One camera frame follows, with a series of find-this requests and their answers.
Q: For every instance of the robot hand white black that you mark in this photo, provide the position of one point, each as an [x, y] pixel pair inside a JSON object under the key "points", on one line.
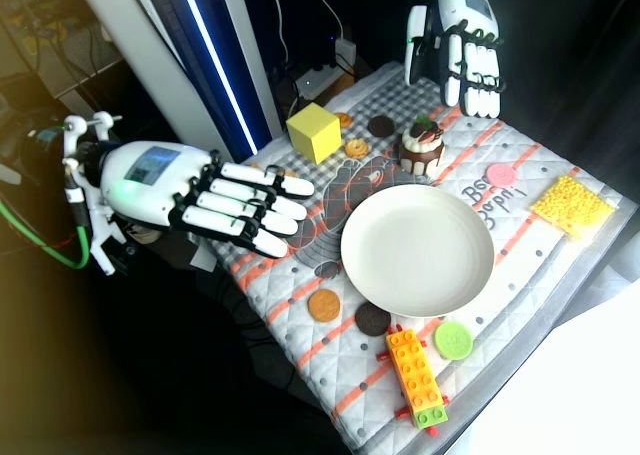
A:
{"points": [[150, 185], [467, 5]]}

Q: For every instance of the chocolate cupcake toy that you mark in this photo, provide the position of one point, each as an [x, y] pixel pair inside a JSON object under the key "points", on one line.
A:
{"points": [[421, 150]]}

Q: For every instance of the white round plate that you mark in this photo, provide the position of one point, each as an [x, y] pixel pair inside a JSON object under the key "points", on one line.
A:
{"points": [[417, 250]]}

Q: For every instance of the round tan biscuit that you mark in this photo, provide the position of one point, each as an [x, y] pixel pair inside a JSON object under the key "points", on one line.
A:
{"points": [[324, 305], [255, 165]]}

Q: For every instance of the white power adapter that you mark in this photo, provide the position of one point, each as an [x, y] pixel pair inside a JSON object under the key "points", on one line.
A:
{"points": [[345, 51]]}

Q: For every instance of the white pillar with blue light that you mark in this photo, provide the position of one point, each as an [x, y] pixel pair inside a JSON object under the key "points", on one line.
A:
{"points": [[150, 50]]}

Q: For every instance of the swirl butter cookie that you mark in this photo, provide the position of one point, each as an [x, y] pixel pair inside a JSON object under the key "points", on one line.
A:
{"points": [[344, 120], [289, 173], [357, 148]]}

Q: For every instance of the dark chocolate sandwich cookie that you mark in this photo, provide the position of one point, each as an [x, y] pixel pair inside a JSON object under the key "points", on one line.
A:
{"points": [[381, 125], [373, 319]]}

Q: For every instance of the white power strip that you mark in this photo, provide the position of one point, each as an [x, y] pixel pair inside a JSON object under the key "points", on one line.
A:
{"points": [[320, 82]]}

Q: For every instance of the yellow cube block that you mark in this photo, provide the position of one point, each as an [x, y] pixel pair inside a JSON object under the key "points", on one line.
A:
{"points": [[312, 132]]}

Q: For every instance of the pink round disc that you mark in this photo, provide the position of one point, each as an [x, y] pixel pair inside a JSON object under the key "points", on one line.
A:
{"points": [[501, 175]]}

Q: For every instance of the bag of yellow beads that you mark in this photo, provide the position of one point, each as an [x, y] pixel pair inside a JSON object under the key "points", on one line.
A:
{"points": [[572, 206]]}

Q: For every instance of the grey quilt with bear print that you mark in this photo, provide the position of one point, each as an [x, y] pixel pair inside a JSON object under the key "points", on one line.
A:
{"points": [[525, 300]]}

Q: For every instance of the orange green toy brick stack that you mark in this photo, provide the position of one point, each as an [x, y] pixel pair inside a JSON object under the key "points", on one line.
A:
{"points": [[417, 375]]}

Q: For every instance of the green round disc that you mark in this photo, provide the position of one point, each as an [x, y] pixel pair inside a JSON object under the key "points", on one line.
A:
{"points": [[453, 340]]}

